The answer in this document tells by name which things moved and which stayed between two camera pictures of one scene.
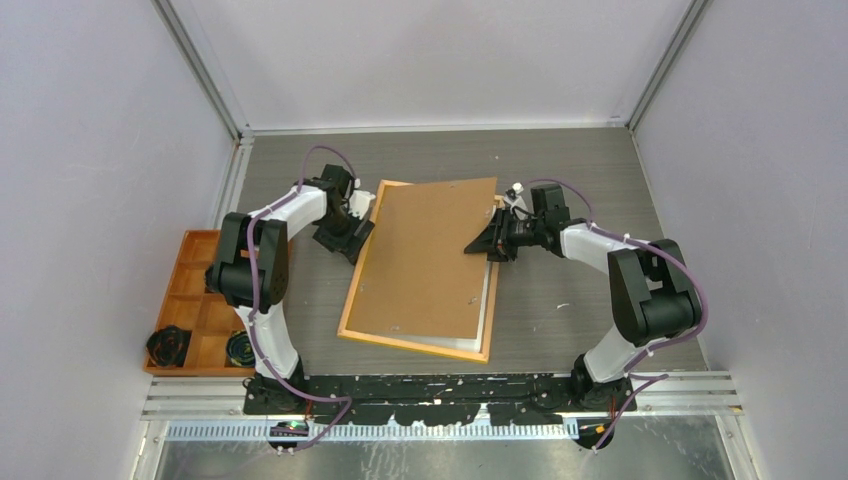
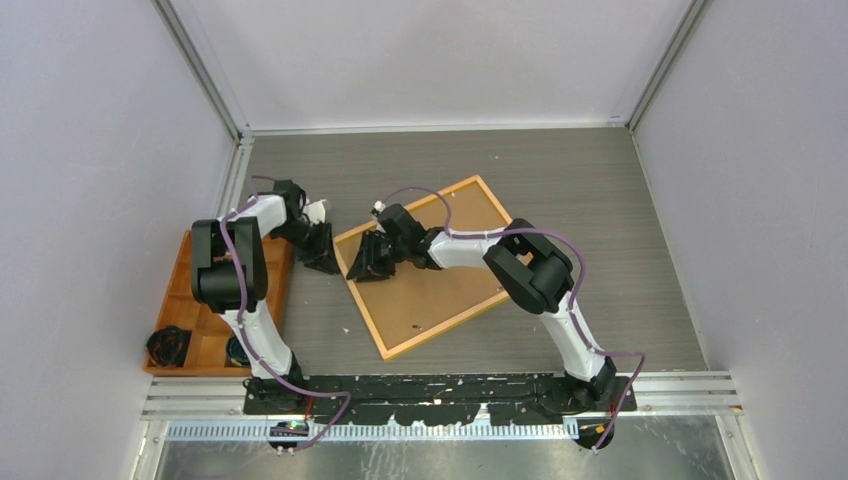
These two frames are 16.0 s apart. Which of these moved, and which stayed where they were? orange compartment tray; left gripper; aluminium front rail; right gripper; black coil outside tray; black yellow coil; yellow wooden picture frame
Moved: left gripper; right gripper; yellow wooden picture frame
Stayed: aluminium front rail; black yellow coil; black coil outside tray; orange compartment tray
